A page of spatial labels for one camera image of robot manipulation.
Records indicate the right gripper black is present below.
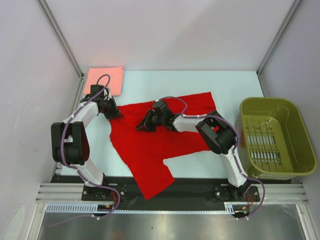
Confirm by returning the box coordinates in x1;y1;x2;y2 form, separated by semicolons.
136;109;166;132

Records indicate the red t shirt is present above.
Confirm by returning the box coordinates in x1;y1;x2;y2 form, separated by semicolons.
110;101;209;200

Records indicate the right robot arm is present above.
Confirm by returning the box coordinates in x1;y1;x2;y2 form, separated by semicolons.
135;99;251;201

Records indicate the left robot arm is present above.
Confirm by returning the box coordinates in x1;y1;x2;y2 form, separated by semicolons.
50;84;123;200

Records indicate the folded pink t shirt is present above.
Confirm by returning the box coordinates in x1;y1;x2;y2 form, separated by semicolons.
83;66;125;97

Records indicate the olive green plastic basket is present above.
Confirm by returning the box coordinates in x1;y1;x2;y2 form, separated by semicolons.
235;97;318;180

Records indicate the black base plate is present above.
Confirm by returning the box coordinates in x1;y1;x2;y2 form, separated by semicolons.
50;175;261;213

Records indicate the white slotted cable duct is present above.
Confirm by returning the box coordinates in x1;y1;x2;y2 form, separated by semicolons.
45;203;245;215

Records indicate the left aluminium frame post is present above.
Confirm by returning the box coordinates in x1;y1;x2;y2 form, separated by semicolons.
37;0;85;78

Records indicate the aluminium frame post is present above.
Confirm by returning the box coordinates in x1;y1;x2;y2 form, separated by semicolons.
256;0;304;77
37;0;85;78

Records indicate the right aluminium frame post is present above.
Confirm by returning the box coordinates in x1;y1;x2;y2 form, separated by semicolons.
256;0;304;77

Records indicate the aluminium front rail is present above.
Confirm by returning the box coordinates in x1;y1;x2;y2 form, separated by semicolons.
35;183;309;205

